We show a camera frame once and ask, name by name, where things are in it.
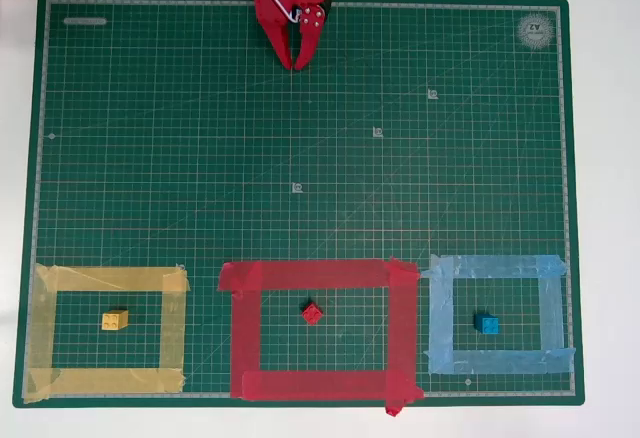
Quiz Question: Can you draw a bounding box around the red toy brick cube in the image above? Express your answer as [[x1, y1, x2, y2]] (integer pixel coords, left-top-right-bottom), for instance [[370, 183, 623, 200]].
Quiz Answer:
[[301, 300, 325, 327]]

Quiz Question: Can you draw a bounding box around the red tape square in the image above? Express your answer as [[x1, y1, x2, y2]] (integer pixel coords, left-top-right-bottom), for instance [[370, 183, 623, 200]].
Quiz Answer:
[[217, 256, 426, 418]]

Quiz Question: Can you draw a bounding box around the yellow tape square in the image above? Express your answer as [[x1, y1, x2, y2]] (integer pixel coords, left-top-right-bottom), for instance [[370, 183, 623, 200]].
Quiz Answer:
[[22, 262, 192, 405]]

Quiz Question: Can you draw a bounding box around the blue tape square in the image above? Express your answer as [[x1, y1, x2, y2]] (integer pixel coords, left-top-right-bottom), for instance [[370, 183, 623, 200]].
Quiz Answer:
[[419, 252, 577, 376]]

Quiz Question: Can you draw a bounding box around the yellow toy brick cube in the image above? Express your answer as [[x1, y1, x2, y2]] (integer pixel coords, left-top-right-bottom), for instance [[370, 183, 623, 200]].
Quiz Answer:
[[101, 309, 130, 332]]

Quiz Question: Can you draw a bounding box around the blue toy brick cube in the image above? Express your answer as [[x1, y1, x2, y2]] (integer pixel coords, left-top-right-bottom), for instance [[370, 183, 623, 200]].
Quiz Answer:
[[473, 310, 501, 336]]

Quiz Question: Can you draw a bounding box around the green cutting mat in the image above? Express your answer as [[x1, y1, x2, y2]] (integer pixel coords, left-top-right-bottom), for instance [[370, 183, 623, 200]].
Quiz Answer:
[[12, 0, 586, 409]]

